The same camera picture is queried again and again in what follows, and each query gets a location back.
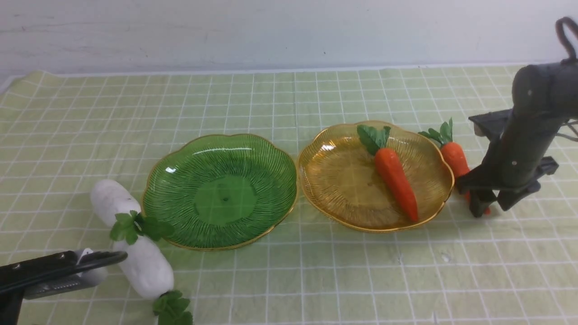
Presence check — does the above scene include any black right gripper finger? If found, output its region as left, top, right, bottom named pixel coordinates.
left=469, top=189, right=497, bottom=218
left=497, top=181, right=541, bottom=211

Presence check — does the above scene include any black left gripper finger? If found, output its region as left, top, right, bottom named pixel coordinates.
left=0, top=251, right=128, bottom=292
left=0, top=289, right=25, bottom=325

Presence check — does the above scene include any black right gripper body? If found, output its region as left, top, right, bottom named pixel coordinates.
left=456, top=110, right=568, bottom=189

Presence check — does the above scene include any orange toy carrot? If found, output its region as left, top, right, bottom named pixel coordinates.
left=356, top=124, right=419, bottom=223
left=418, top=118, right=491, bottom=215

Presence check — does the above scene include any white toy radish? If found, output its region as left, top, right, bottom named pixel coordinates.
left=90, top=179, right=175, bottom=246
left=113, top=237, right=193, bottom=325

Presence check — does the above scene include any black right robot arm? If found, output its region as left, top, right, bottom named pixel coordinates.
left=456, top=61, right=578, bottom=218

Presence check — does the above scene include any amber ribbed plastic plate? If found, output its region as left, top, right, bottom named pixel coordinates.
left=297, top=120, right=455, bottom=233

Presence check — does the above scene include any green ribbed plastic plate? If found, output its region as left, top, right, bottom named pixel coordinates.
left=141, top=134, right=298, bottom=251

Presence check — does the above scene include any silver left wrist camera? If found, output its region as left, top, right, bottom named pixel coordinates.
left=23, top=267, right=109, bottom=300

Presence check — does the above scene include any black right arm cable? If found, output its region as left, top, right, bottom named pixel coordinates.
left=555, top=17, right=578, bottom=62

